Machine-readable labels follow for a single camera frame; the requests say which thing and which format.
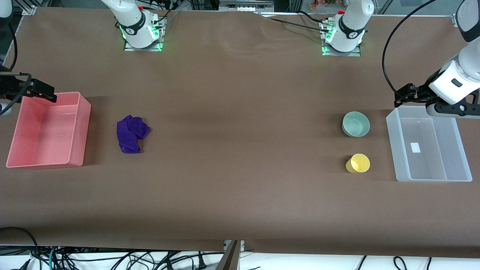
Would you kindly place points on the pink plastic bin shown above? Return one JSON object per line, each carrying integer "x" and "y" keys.
{"x": 45, "y": 131}

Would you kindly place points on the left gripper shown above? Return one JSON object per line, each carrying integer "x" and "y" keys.
{"x": 420, "y": 93}

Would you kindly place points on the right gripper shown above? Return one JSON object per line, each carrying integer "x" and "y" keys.
{"x": 11, "y": 88}

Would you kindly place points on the purple cloth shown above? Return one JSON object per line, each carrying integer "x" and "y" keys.
{"x": 129, "y": 133}

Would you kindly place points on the white power strip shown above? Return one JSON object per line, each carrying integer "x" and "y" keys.
{"x": 245, "y": 5}

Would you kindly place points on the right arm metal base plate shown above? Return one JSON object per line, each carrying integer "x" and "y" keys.
{"x": 129, "y": 48}

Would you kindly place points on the wooden post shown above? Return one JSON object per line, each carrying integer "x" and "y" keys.
{"x": 230, "y": 258}

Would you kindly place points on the clear plastic bin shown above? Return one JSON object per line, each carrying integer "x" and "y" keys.
{"x": 431, "y": 150}

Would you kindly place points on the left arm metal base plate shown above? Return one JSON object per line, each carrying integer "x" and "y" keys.
{"x": 354, "y": 53}

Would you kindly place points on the yellow cup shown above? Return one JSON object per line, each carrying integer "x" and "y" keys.
{"x": 359, "y": 164}

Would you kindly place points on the green bowl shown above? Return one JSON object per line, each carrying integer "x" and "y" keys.
{"x": 355, "y": 125}

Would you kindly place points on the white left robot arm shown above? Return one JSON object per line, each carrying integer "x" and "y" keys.
{"x": 350, "y": 26}

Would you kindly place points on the white label sticker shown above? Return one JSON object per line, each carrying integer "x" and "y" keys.
{"x": 415, "y": 147}

